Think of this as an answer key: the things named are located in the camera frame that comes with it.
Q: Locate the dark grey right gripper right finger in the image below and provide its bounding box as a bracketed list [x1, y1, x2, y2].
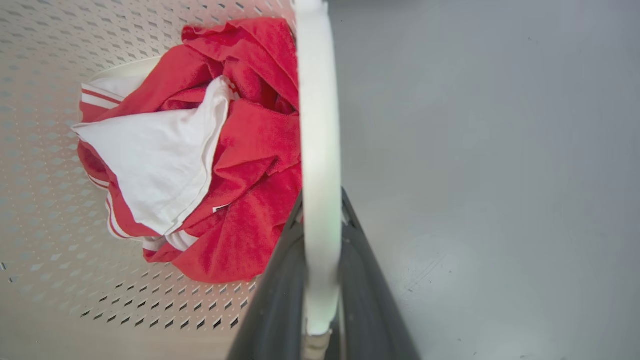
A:
[338, 187, 422, 360]

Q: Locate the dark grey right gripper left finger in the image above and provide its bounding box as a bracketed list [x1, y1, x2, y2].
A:
[226, 192, 309, 360]

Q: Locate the white perforated laundry basket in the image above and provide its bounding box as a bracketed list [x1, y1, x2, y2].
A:
[0, 0, 344, 360]

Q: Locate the red and white garment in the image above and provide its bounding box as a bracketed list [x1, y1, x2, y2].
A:
[71, 18, 304, 284]

